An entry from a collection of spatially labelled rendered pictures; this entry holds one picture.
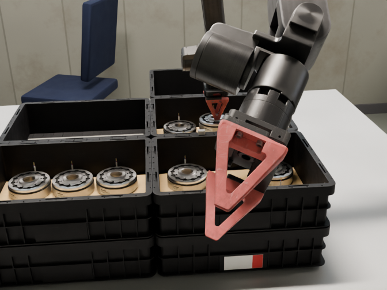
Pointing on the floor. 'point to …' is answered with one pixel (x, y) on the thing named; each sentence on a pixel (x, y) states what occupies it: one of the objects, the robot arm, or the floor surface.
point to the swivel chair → (86, 59)
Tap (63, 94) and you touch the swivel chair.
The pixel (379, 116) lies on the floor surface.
